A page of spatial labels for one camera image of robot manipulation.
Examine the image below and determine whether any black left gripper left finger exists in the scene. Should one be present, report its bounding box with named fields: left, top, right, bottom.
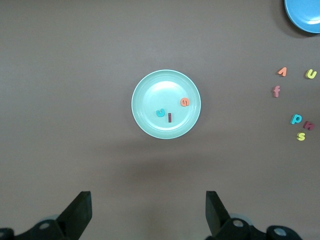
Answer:
left=14, top=191, right=93, bottom=240

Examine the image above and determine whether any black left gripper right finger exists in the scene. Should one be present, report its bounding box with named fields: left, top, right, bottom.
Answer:
left=205, top=191, right=270, bottom=240

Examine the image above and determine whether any brown table cover sheet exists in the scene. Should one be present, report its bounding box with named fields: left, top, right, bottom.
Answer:
left=0, top=0, right=320, bottom=240

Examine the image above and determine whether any teal foam letter p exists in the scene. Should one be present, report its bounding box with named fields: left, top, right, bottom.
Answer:
left=290, top=113, right=304, bottom=125

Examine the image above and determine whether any mint green plate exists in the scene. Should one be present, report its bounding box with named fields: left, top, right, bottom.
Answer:
left=131, top=69, right=202, bottom=140

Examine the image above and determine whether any yellow foam letter u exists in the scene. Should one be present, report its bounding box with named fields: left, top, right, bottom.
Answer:
left=304, top=69, right=318, bottom=80

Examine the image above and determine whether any blue plate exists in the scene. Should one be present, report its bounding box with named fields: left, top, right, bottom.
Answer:
left=284, top=0, right=320, bottom=34

